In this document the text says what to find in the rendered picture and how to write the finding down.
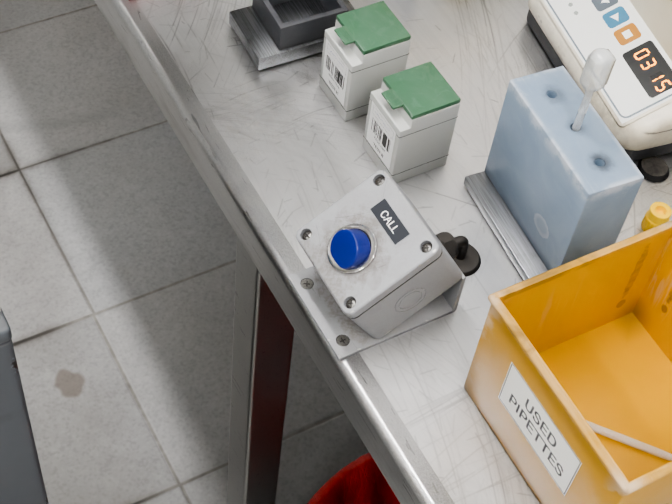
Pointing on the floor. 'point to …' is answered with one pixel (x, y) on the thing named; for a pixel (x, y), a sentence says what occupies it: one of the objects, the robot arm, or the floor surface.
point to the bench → (254, 360)
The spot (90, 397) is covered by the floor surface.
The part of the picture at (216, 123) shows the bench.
